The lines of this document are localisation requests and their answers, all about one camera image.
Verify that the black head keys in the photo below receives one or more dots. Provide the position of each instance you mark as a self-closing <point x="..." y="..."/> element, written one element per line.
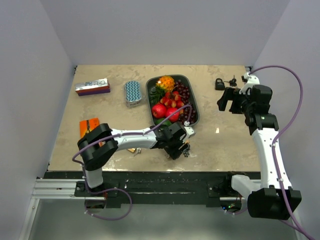
<point x="232" y="82"/>

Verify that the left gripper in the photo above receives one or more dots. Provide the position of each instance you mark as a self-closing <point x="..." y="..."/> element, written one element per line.
<point x="176" y="152"/>

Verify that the red apple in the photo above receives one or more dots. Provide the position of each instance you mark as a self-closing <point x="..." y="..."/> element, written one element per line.
<point x="172" y="114"/>
<point x="158" y="111"/>

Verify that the orange pineapple toy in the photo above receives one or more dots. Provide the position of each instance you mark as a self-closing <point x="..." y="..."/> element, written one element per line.
<point x="165" y="83"/>

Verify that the aluminium frame rail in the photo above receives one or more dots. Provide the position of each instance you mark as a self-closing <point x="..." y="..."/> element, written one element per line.
<point x="49" y="189"/>

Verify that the orange razor package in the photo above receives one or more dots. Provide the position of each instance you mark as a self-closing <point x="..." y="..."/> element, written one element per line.
<point x="87" y="126"/>

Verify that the green lime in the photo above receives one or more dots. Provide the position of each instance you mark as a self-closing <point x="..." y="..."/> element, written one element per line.
<point x="163" y="122"/>

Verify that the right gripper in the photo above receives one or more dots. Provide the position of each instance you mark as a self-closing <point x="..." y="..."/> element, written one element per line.
<point x="231" y="94"/>

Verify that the right red apple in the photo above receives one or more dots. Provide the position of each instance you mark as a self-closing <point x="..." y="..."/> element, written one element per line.
<point x="172" y="114"/>

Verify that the left red apple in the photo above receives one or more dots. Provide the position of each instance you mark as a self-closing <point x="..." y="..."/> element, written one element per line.
<point x="158" y="111"/>

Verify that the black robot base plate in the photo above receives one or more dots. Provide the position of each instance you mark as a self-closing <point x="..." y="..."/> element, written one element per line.
<point x="211" y="189"/>

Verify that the small key with ring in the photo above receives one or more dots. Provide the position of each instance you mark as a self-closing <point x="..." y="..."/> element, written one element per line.
<point x="137" y="151"/>

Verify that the purple white toothpaste box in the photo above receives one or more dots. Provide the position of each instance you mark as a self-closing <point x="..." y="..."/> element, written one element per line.
<point x="100" y="86"/>

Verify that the grey fruit tray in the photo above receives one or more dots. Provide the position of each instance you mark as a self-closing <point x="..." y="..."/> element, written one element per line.
<point x="154" y="94"/>

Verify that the purple grape bunch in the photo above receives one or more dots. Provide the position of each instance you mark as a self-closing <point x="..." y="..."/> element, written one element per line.
<point x="182" y="97"/>

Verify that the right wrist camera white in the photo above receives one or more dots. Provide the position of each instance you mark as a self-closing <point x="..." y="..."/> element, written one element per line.
<point x="249" y="81"/>

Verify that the black Kaijing padlock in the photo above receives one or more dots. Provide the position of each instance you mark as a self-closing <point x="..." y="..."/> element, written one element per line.
<point x="219" y="84"/>

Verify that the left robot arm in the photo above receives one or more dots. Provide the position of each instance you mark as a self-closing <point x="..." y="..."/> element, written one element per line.
<point x="99" y="145"/>

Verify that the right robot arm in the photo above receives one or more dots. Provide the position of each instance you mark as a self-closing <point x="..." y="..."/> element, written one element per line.
<point x="273" y="197"/>

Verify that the strawberry pile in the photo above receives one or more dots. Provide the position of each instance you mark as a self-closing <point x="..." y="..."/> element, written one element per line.
<point x="172" y="100"/>

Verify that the open brass padlock left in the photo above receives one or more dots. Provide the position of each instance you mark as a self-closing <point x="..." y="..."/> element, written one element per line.
<point x="132" y="150"/>

